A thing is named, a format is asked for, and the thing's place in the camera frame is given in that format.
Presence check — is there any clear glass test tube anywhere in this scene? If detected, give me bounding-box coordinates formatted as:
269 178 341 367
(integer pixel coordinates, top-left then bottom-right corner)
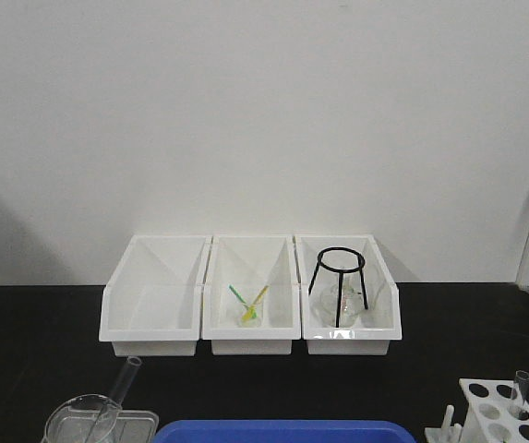
509 370 529 421

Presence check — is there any clear test tube in beaker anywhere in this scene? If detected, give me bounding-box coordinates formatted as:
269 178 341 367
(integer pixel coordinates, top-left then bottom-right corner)
84 356 142 442

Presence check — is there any white test tube rack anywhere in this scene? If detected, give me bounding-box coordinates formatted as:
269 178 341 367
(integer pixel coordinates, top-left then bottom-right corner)
425 378 529 442

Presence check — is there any middle white storage bin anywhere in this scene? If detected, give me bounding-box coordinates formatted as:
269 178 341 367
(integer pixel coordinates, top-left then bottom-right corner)
201 235 301 355

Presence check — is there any white storage bin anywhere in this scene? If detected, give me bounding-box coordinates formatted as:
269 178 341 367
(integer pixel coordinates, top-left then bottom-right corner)
201 235 301 355
99 234 211 356
295 234 403 355

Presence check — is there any small beaker in middle bin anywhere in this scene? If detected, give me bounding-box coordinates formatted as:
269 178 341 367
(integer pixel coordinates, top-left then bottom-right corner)
236 295 264 328

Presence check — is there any green stirring stick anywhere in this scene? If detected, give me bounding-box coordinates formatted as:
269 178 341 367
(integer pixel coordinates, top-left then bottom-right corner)
228 284 250 310

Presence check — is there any glass flask in right bin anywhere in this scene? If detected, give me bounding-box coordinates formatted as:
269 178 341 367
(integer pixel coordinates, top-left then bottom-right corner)
319 273 365 328

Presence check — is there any right white storage bin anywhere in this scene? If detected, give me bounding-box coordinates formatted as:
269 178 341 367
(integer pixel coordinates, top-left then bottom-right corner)
295 234 403 355

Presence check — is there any left white storage bin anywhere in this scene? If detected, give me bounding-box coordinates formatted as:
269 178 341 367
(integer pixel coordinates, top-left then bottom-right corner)
99 234 211 356

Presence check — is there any blue plastic tray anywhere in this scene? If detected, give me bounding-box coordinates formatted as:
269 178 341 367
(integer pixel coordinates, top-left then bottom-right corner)
153 420 415 443

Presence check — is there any clear plastic tray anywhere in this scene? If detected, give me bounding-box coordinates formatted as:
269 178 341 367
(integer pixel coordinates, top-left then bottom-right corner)
114 410 159 443

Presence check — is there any clear glass beaker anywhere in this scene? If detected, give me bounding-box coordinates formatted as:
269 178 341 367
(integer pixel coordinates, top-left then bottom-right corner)
42 394 123 442

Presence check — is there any black wire tripod stand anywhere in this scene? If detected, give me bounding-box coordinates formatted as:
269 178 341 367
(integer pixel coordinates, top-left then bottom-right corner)
307 246 369 329

